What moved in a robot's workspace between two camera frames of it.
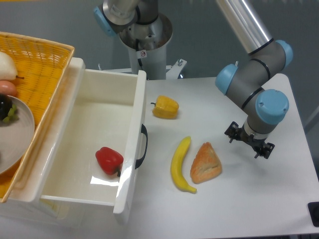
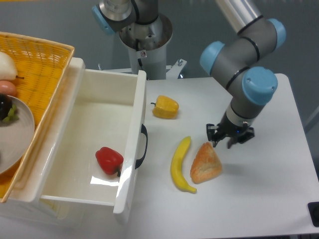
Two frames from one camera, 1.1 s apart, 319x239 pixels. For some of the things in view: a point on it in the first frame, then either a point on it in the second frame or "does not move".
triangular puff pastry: [206, 165] does not move
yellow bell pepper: [165, 107] does not move
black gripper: [256, 143] → [238, 134]
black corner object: [313, 210] does not move
